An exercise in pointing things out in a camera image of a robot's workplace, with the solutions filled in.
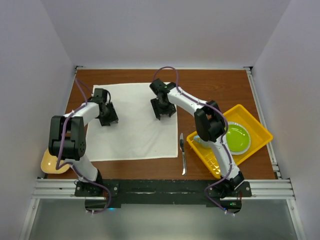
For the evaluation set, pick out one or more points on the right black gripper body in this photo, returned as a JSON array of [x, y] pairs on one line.
[[162, 108]]

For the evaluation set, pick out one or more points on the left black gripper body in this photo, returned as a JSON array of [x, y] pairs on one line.
[[109, 116]]

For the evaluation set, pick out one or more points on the white cloth napkin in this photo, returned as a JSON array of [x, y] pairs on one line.
[[138, 134]]

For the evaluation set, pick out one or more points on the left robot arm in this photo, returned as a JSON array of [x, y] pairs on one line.
[[67, 135]]

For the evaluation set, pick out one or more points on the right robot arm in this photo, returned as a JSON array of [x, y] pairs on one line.
[[211, 126]]

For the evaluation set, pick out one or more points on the light blue mug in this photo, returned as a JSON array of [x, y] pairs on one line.
[[201, 142]]

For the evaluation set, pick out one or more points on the silver table knife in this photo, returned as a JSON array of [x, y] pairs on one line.
[[182, 148]]

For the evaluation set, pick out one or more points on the tan wooden plate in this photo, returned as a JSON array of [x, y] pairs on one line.
[[48, 164]]

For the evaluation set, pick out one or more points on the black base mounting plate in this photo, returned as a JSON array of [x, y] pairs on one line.
[[162, 192]]

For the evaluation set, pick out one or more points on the green plate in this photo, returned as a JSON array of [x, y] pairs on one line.
[[238, 138]]

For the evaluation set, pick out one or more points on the yellow plastic tray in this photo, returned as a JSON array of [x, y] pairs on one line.
[[259, 137]]

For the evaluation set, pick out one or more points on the aluminium table frame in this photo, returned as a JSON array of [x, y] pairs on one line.
[[259, 219]]

